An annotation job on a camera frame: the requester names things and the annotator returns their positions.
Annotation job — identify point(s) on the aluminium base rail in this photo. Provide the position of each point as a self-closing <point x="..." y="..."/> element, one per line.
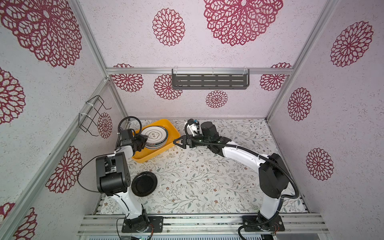
<point x="208" y="224"/>

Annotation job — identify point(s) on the grey slotted wall shelf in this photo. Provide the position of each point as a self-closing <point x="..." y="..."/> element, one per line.
<point x="210" y="81"/>

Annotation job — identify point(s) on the black plate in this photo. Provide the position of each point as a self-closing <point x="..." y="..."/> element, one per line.
<point x="144" y="184"/>

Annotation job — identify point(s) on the small green-rim lettered plate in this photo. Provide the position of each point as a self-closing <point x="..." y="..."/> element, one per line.
<point x="156" y="145"/>

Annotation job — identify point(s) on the yellow plastic bin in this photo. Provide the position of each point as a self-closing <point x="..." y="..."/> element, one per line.
<point x="146" y="154"/>

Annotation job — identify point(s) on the black wire wall rack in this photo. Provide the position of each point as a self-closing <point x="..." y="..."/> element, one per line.
<point x="88" y="119"/>

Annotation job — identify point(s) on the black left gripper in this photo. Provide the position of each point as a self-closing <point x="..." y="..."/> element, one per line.
<point x="143" y="139"/>

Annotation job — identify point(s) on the small white clover-emblem plate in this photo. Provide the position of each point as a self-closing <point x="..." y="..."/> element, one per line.
<point x="156" y="135"/>

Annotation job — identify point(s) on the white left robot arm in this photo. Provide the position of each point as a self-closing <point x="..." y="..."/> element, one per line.
<point x="114" y="180"/>

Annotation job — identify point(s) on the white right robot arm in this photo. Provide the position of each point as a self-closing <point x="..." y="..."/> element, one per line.
<point x="274" y="179"/>

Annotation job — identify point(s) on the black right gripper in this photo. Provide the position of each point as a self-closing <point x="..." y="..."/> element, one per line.
<point x="185" y="139"/>

